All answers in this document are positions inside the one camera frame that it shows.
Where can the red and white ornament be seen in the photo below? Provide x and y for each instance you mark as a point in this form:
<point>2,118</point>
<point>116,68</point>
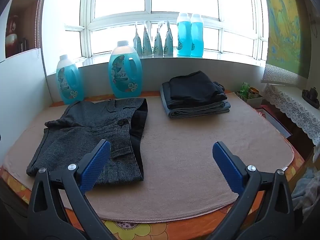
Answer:
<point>12,37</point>

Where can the wooden wall shelf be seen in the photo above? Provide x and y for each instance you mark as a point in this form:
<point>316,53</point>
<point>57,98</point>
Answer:
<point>27,25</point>

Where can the beige mat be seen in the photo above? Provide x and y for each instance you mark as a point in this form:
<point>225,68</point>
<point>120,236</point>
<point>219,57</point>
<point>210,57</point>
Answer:
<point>180,150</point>

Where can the large blue detergent jug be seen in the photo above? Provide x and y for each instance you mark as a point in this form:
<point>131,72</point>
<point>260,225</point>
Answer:
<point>125,72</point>

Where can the white framed window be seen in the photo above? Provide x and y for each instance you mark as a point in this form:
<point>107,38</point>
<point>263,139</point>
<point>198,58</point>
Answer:
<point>150,12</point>

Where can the folded black pants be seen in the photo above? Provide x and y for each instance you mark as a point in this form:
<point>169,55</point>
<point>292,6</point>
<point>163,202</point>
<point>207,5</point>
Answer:
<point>195,87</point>

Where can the small blue detergent jug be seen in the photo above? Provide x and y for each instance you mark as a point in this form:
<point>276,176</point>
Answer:
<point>67,82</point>

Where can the white storage box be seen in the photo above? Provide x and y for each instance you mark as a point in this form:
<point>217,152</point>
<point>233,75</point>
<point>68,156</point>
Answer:
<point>252,102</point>

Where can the landscape wall scroll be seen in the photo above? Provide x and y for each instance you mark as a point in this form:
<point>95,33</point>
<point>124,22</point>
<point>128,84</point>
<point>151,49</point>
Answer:
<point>282,30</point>

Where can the tall blue detergent bottle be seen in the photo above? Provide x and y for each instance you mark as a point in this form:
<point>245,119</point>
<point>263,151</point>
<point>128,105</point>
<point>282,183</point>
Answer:
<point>183,37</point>
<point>197,38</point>

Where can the green carton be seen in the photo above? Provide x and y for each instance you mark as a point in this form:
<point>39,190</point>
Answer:
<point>243,88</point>

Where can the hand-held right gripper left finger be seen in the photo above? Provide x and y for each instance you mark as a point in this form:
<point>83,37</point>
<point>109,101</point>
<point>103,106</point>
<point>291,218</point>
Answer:
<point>96,166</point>

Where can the orange floral tablecloth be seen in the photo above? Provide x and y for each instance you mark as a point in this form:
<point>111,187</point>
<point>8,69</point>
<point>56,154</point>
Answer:
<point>140,230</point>

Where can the white lace cloth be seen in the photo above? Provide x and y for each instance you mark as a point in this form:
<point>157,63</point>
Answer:
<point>295,105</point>

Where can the gold tin can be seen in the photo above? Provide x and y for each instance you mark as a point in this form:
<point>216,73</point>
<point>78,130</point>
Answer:
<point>253,92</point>

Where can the folded blue jeans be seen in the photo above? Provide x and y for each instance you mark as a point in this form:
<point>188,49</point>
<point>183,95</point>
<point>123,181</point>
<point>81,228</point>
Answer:
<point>190,112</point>

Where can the dark ship model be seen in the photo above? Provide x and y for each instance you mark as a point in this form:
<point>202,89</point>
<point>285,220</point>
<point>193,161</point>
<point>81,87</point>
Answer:
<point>311,96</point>

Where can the grey houndstooth pants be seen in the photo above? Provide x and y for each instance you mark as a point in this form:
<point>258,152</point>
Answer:
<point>87,135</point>

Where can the crumpled pale cloth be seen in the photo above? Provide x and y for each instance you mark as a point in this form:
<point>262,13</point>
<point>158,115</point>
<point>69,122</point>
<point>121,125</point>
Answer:
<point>306,192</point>

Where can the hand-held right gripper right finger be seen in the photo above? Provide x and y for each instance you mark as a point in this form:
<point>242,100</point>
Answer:
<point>227,166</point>

